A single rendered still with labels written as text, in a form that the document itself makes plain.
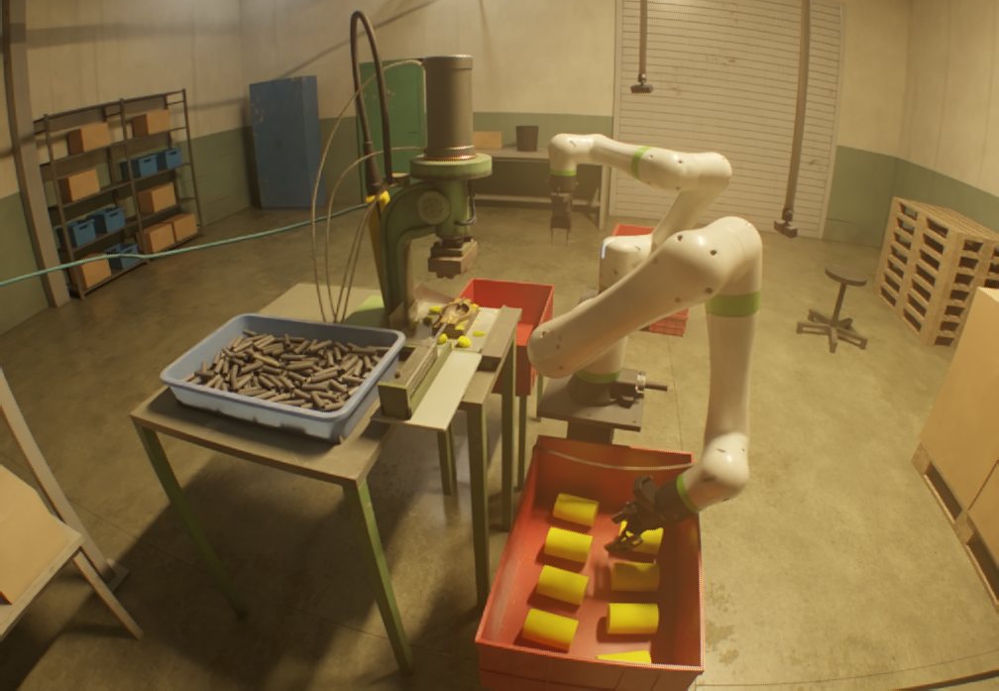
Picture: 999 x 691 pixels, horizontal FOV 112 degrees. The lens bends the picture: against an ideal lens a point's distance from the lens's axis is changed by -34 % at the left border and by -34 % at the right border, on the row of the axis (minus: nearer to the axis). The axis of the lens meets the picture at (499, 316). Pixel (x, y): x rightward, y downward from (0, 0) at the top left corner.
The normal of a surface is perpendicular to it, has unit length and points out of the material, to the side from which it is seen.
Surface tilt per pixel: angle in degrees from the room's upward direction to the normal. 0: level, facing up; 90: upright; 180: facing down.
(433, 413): 0
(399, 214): 90
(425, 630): 0
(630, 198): 90
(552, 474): 90
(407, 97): 90
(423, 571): 0
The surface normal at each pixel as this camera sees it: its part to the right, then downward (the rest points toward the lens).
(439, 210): -0.22, 0.43
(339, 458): 0.00, -0.90
